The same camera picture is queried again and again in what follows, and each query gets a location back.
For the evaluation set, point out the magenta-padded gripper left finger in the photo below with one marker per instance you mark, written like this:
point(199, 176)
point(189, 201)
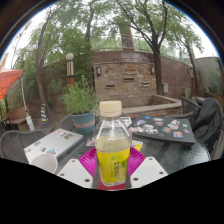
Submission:
point(87, 163)

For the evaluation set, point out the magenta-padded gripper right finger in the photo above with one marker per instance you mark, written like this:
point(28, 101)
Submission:
point(137, 161)

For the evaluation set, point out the clear bottle with yellow label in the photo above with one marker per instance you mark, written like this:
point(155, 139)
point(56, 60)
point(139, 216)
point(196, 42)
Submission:
point(113, 163)

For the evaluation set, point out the yellow card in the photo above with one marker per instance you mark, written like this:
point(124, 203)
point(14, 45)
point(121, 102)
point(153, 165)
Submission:
point(137, 145)

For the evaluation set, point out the small printed card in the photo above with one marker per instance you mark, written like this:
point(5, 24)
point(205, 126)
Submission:
point(90, 142)

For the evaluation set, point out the black laptop with stickers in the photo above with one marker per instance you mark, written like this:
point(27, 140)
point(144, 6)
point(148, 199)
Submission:
point(160, 134)

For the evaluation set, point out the silver laptop with stickers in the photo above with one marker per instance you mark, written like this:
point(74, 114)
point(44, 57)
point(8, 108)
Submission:
point(56, 143)

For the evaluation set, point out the white printed booklet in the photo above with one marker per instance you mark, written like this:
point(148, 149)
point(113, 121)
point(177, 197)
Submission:
point(126, 121)

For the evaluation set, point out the white mug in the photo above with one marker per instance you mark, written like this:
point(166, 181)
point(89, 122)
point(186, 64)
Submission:
point(45, 161)

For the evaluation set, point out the blue yellow striped cone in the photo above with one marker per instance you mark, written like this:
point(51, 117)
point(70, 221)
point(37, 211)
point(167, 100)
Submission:
point(44, 113)

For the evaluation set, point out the green plant in blue pot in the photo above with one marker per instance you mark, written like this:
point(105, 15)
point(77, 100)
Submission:
point(80, 96)

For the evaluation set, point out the white umbrella base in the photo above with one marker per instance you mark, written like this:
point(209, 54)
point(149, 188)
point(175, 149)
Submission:
point(30, 123)

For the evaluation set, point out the black jacket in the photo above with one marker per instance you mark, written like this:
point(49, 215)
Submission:
point(210, 120)

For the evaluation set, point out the wooden bench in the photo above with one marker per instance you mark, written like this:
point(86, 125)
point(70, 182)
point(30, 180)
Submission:
point(16, 116)

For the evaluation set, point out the orange patio umbrella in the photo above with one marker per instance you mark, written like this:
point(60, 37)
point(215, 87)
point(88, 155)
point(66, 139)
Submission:
point(8, 81)

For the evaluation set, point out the grey wall box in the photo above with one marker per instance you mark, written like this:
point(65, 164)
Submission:
point(165, 88)

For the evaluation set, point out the black wall lamp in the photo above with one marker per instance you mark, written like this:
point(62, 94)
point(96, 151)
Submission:
point(152, 70)
point(98, 71)

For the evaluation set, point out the striped lamp post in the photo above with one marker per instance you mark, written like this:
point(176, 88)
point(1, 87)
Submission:
point(70, 68)

